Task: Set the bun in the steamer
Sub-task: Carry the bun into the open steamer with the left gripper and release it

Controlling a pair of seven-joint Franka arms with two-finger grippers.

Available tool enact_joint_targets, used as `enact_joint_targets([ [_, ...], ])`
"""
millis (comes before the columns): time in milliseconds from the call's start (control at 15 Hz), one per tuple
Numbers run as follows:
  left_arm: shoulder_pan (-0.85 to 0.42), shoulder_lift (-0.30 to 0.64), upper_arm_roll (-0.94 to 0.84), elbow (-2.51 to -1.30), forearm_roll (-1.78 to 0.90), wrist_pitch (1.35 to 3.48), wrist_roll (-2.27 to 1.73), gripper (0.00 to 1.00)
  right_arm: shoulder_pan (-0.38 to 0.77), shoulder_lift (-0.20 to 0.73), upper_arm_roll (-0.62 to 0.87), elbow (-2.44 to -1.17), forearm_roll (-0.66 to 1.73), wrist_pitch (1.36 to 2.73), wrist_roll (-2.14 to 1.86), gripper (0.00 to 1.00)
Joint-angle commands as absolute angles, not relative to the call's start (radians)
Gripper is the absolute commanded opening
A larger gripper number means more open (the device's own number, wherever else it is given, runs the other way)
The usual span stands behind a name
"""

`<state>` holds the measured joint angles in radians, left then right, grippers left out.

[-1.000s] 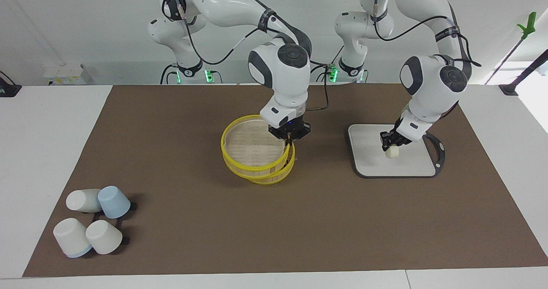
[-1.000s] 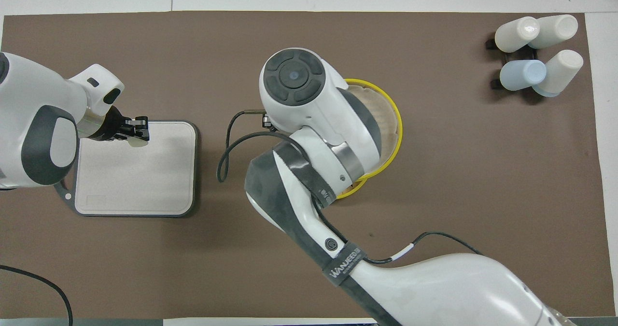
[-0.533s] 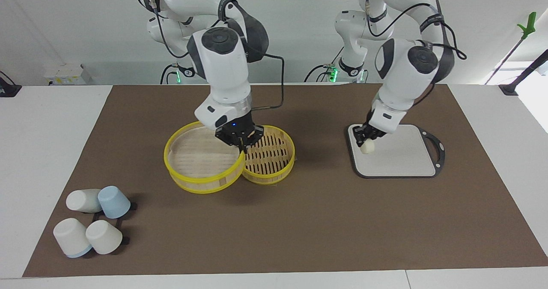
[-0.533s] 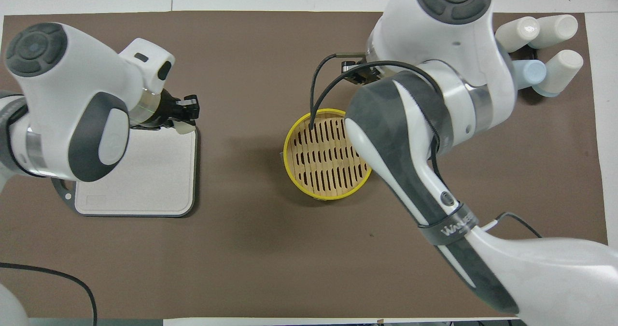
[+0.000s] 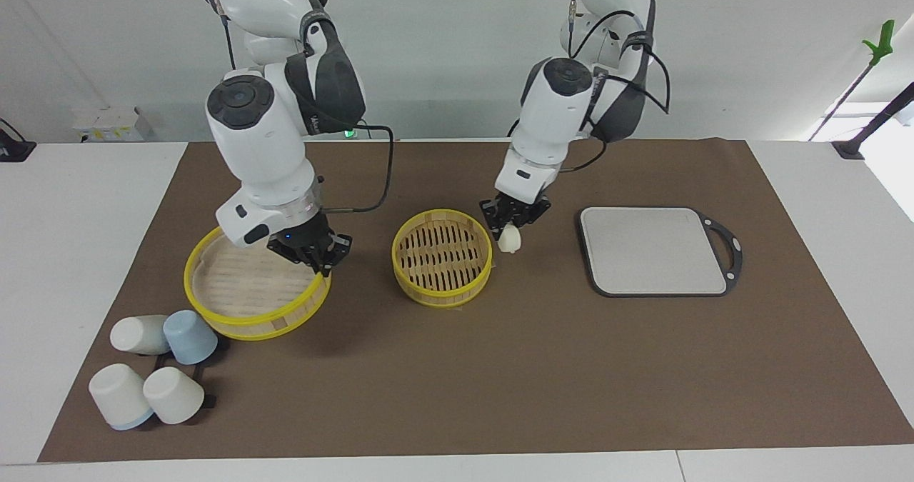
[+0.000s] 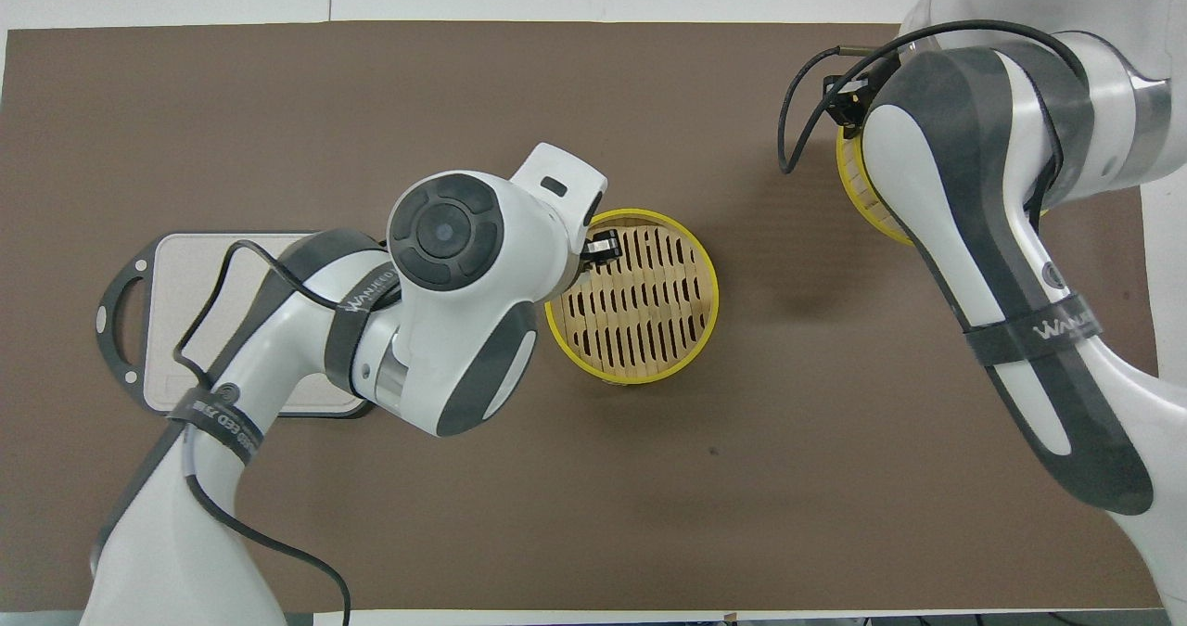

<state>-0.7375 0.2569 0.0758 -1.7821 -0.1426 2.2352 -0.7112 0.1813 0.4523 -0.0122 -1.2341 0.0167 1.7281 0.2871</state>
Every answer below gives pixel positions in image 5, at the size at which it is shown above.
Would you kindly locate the yellow bowl with paper liner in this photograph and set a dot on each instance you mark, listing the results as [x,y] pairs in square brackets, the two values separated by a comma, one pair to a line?
[243,289]

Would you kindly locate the white cardboard box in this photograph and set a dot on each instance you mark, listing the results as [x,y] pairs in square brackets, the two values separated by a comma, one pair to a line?
[107,125]

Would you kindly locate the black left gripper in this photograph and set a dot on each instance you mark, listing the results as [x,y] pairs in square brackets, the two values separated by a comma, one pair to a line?
[518,207]

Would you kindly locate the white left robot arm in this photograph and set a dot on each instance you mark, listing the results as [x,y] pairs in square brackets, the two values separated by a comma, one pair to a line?
[557,111]

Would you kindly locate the black desk mount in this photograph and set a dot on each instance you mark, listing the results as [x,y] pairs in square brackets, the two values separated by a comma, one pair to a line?
[14,150]

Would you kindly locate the white plastic cup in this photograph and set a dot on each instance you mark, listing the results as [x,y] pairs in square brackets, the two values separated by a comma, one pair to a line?
[137,334]
[118,395]
[173,395]

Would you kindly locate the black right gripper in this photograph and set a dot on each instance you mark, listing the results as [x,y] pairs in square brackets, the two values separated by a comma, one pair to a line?
[303,243]

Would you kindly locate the yellow bamboo steamer basket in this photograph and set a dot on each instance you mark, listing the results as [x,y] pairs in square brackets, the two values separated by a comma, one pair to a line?
[443,253]

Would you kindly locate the light blue plastic cup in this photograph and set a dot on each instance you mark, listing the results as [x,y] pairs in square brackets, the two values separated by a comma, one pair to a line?
[189,335]

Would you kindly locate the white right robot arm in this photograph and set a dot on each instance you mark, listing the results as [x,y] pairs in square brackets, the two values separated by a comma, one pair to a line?
[257,139]

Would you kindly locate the black cup rack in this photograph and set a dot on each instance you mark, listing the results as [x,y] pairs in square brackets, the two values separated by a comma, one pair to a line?
[207,400]

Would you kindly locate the green clip on thin rod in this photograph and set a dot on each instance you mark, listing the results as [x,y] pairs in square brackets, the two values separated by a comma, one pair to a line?
[880,46]

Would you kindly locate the black stand pole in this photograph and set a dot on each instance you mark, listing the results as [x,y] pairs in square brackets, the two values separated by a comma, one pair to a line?
[850,150]

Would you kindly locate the brown table mat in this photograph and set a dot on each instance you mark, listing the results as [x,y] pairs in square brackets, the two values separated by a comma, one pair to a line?
[500,382]

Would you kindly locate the white steamed bun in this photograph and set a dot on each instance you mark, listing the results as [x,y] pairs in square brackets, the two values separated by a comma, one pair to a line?
[510,240]

